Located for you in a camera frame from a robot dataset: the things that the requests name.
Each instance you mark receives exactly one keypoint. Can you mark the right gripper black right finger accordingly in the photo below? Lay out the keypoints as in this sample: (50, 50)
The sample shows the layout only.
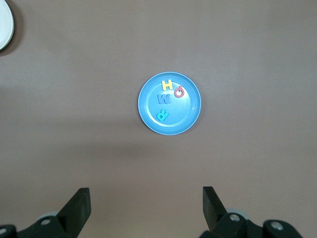
(215, 213)

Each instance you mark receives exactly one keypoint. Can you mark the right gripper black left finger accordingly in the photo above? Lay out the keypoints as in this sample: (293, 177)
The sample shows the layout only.
(74, 213)

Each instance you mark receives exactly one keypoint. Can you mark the teal foam letter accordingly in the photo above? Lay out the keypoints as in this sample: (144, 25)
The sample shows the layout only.
(162, 115)

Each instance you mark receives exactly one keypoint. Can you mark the blue foam letter M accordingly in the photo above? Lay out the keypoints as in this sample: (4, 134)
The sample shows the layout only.
(164, 99)

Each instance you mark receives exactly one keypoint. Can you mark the red foam letter Q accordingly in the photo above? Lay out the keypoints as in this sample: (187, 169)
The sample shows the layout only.
(179, 92)

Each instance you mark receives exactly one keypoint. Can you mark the yellow foam letter H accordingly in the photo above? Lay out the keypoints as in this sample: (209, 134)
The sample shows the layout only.
(167, 85)

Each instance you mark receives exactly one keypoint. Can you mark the blue plate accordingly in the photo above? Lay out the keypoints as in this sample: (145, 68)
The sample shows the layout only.
(173, 116)

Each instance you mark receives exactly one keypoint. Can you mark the beige plate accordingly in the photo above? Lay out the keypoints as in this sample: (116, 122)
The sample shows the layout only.
(5, 24)

